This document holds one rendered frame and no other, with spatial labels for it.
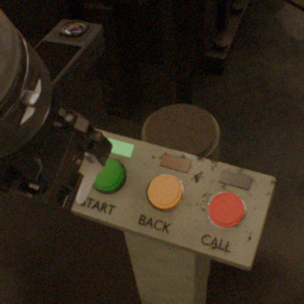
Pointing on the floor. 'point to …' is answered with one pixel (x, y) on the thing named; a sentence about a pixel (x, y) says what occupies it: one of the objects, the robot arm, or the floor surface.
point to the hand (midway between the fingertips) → (91, 159)
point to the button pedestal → (178, 222)
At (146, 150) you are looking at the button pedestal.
